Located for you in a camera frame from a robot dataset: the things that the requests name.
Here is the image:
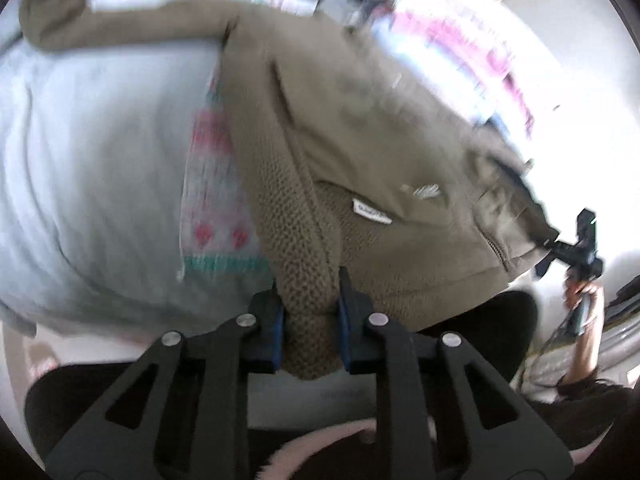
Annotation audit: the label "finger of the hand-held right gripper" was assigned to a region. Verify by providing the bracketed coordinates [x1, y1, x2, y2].
[534, 240, 577, 278]

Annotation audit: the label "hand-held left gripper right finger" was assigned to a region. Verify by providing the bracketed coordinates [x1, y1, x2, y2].
[338, 266, 574, 480]

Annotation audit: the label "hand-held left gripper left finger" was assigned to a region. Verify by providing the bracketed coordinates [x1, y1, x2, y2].
[44, 280, 287, 480]

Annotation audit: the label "olive brown knit jacket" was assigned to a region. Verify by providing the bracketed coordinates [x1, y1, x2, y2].
[20, 0, 561, 382]

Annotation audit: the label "person's right forearm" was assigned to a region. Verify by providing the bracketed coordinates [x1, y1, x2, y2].
[556, 327, 608, 396]

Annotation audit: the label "person's right hand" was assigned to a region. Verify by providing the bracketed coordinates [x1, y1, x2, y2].
[564, 277, 607, 333]

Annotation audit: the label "person's dark trousers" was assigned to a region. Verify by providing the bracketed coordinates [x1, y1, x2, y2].
[24, 289, 640, 480]

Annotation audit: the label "heart patterned knit cloth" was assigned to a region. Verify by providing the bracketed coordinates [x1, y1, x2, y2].
[177, 67, 274, 282]

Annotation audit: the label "pink striped white cloth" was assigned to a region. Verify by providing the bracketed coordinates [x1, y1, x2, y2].
[350, 0, 537, 137]

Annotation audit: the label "light grey garment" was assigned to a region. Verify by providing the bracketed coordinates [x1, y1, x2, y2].
[0, 30, 281, 338]

